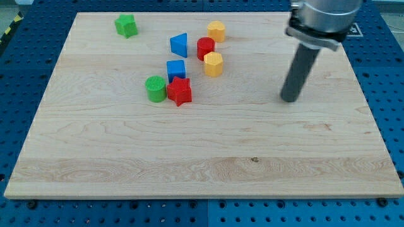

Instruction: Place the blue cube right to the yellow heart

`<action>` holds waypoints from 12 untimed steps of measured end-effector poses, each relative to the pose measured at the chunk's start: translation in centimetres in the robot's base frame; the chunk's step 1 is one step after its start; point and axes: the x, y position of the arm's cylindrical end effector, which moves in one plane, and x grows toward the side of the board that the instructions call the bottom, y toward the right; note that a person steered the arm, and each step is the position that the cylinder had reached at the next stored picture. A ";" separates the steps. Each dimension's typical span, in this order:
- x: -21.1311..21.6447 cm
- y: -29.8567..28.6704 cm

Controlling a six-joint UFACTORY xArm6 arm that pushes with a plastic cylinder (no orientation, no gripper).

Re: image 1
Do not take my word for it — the red cylinder block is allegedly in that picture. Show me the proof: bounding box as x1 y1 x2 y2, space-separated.
196 37 215 61

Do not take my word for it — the light wooden board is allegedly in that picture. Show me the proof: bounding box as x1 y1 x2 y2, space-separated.
4 12 403 199

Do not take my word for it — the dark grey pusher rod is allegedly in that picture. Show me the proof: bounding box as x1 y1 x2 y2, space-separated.
280 44 320 102

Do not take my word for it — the blue cube block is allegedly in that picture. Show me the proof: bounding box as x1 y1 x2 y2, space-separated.
166 60 186 83

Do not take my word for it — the yellow hexagon block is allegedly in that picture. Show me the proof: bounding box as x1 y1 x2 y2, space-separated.
204 52 223 77

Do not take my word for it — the yellow heart block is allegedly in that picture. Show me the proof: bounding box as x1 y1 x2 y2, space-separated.
207 21 226 42

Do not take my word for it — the white fiducial marker tag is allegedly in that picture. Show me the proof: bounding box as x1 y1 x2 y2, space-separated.
347 23 363 37

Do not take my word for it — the blue triangle block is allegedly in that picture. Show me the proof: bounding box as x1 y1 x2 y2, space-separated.
170 33 187 58

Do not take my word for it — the green star block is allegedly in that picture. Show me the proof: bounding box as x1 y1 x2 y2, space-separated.
114 14 138 38

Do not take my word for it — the red star block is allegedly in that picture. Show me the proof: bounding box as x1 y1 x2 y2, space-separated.
167 76 193 107

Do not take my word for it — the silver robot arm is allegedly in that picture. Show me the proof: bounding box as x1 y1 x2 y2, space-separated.
285 0 363 51

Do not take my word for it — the green cylinder block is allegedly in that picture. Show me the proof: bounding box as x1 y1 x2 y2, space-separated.
145 75 167 103

